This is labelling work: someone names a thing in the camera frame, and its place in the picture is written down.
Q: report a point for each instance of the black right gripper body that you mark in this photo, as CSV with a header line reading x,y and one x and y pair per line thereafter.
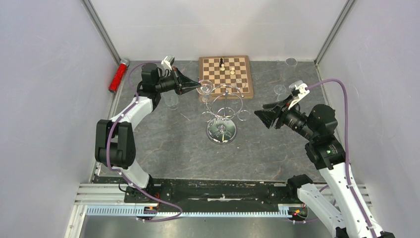
x,y
280,122

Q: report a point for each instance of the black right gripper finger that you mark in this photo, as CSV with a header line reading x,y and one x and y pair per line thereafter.
x,y
281,104
269,118

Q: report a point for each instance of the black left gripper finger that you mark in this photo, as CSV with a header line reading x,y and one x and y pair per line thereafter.
x,y
183,90
184,80

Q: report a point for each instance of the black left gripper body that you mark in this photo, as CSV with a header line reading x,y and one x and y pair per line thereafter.
x,y
176,81

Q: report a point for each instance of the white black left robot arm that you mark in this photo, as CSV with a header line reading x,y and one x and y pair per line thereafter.
x,y
115,144

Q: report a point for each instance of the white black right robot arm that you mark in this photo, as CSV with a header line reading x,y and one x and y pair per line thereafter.
x,y
350,216

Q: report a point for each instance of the chrome wine glass rack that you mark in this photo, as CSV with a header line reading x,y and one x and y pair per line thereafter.
x,y
222,111

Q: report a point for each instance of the wooden chessboard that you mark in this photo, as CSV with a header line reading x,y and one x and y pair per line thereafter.
x,y
240,83

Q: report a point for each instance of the red cylindrical can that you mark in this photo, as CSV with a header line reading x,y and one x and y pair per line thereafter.
x,y
116,81

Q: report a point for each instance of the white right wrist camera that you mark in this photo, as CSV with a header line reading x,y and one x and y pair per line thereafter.
x,y
298,91

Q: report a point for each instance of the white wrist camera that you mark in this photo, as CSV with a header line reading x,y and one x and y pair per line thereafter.
x,y
298,91
167,62

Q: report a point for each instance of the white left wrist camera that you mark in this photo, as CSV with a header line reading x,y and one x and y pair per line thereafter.
x,y
167,62

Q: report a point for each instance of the white slotted cable duct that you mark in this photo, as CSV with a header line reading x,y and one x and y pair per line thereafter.
x,y
141,211

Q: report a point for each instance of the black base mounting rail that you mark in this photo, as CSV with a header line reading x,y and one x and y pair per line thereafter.
x,y
208,196

